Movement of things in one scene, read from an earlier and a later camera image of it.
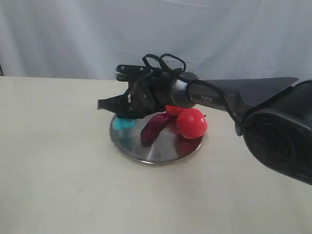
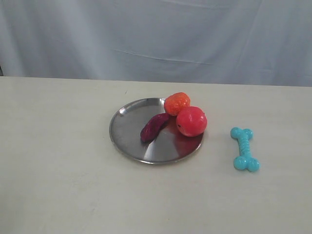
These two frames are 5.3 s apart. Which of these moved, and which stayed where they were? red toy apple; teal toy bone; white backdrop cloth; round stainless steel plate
Moved: teal toy bone
Stayed: round stainless steel plate; white backdrop cloth; red toy apple
